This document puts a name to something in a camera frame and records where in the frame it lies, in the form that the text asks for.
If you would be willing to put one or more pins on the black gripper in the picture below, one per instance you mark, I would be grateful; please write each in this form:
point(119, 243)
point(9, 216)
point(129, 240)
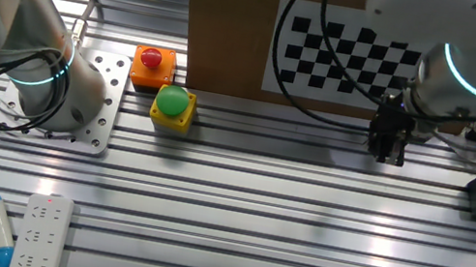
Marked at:
point(392, 124)

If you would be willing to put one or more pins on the checkerboard calibration paper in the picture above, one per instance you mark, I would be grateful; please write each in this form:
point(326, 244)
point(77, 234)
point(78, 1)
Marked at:
point(333, 37)

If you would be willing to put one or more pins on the brown cardboard board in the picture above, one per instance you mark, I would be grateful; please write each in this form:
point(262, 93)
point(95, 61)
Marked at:
point(232, 29)

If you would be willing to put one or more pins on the yellow box green button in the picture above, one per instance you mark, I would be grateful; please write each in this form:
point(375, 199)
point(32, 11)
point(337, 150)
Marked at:
point(172, 107)

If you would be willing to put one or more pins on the orange box red button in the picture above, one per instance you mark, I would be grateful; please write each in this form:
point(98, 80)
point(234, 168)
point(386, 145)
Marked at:
point(153, 67)

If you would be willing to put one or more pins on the white power strip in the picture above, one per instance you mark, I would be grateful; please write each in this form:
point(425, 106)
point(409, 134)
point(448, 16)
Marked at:
point(41, 236)

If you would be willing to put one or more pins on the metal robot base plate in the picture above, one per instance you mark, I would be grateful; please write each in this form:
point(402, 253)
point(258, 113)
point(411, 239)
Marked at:
point(109, 96)

